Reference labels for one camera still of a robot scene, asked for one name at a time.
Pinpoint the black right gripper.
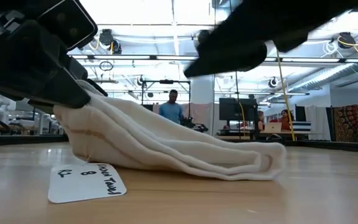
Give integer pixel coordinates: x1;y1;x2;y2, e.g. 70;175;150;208
183;0;358;78

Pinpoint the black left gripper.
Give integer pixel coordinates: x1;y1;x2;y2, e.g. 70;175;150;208
0;0;108;110

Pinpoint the white striped towel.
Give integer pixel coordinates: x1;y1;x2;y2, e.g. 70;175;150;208
53;79;288;182

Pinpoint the white handwritten towel tag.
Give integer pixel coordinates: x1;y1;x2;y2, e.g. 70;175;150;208
47;162;127;205

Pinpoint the black monitor on stand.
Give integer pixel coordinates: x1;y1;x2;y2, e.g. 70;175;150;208
218;97;259;121

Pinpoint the pink hanging cloth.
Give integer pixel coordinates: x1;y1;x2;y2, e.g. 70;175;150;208
181;103;213;131

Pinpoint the person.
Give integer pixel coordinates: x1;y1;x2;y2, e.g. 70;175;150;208
280;108;295;131
158;89;186;125
257;110;266;131

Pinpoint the black distant tabletop device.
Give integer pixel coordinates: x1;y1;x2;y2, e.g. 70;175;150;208
181;116;209;133

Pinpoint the silver laptop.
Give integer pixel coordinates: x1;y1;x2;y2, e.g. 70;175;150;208
264;121;283;134

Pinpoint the striped box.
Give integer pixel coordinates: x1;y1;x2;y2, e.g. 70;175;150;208
290;121;312;133

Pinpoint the white hanging cloth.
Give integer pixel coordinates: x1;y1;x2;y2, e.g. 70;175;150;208
305;105;331;141

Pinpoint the colourful patterned cloth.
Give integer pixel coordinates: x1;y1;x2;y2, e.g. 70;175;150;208
333;105;358;143

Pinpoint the hanging black cable loop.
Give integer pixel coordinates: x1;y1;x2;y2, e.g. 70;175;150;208
99;60;114;72

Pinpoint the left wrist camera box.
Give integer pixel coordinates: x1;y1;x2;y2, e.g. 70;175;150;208
35;0;99;51

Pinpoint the black tube stand frame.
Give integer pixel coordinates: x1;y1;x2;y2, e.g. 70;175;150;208
141;79;192;108

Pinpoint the yellow cable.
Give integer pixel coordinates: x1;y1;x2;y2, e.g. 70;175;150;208
275;49;296;141

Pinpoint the silver ceiling duct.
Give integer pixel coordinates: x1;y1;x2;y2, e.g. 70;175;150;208
286;52;358;93

